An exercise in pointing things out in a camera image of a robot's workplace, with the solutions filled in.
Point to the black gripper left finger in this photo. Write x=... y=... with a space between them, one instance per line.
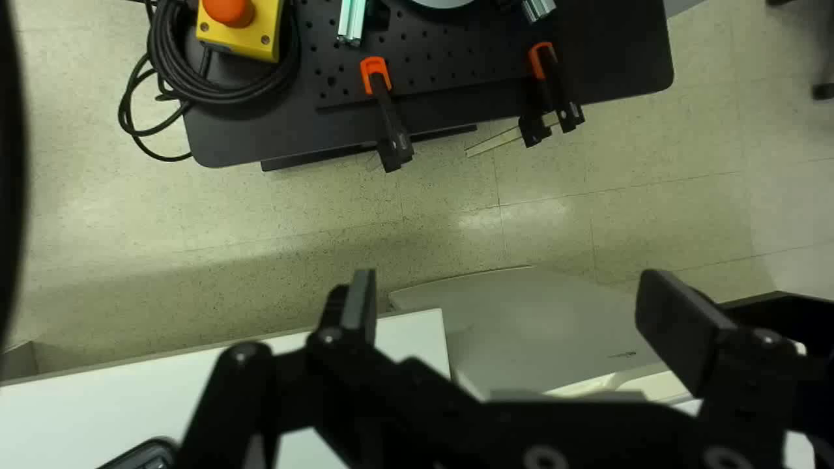
x=366 y=406

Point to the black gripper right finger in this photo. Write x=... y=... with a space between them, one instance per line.
x=758 y=366

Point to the white box on table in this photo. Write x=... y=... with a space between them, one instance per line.
x=541 y=331

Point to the orange black clamp left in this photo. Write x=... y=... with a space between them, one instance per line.
x=395 y=142

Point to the orange black clamp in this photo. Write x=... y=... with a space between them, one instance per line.
x=395 y=142
x=548 y=88

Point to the orange black clamp right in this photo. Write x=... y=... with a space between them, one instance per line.
x=548 y=88

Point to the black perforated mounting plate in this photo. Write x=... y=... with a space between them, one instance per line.
x=448 y=73

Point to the yellow emergency stop box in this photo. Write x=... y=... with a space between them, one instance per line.
x=240 y=26

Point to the teal aluminium bracket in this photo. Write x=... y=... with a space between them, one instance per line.
x=350 y=22

